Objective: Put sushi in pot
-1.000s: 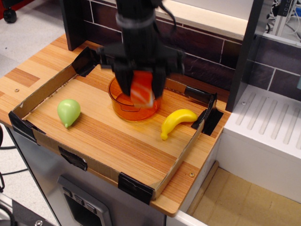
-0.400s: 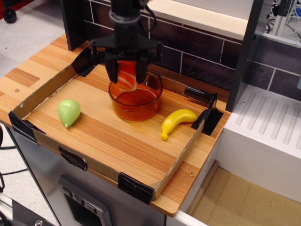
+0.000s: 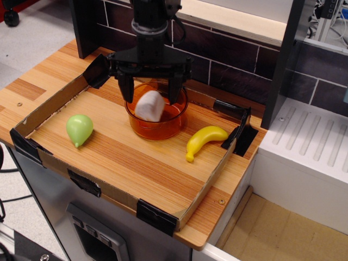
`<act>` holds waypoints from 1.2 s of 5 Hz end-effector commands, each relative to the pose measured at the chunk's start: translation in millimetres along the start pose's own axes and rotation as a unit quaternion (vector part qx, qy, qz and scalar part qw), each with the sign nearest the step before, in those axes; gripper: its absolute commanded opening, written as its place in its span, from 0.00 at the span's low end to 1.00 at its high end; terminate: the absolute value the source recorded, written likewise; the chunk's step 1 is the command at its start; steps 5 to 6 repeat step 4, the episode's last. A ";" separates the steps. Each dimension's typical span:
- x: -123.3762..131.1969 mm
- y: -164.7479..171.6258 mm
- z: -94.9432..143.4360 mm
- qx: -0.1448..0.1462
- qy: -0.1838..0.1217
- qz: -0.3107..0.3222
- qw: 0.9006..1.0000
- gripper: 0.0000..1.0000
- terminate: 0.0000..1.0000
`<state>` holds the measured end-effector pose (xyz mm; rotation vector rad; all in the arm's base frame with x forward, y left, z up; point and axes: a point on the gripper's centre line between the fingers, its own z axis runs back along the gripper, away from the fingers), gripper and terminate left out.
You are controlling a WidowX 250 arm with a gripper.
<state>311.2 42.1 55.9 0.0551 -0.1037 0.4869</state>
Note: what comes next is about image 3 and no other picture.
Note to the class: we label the green toy pear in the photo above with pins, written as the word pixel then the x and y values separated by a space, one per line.
pixel 79 128

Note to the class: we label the cardboard fence with black tape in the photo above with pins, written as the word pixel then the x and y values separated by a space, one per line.
pixel 149 178

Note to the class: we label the salmon nigiri sushi toy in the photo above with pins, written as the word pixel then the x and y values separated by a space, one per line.
pixel 150 106

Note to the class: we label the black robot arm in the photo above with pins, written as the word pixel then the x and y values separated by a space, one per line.
pixel 151 20

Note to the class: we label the yellow toy banana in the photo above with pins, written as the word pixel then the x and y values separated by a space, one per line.
pixel 202 137

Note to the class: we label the white toy sink drainboard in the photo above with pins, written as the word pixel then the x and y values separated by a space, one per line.
pixel 301 164

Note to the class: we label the grey toy oven front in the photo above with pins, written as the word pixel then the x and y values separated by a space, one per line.
pixel 90 228

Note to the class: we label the transparent orange plastic pot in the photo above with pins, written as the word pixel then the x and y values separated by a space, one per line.
pixel 173 117

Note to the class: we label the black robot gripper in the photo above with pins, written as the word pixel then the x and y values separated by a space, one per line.
pixel 150 61

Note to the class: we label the black caster wheel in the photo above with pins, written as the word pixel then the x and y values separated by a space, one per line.
pixel 11 18

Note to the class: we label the dark grey vertical post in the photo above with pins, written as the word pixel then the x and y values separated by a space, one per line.
pixel 295 33

